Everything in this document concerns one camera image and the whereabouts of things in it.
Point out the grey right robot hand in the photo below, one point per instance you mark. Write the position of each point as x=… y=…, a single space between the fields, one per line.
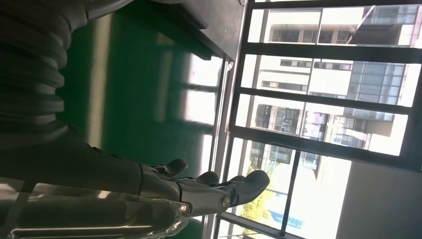
x=82 y=184

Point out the black weighing device with column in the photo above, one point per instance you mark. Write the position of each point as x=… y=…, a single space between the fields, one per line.
x=184 y=23

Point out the green conveyor belt, aluminium frame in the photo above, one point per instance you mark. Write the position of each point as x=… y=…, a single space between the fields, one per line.
x=138 y=99

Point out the black window frame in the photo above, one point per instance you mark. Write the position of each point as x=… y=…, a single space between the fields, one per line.
x=313 y=52

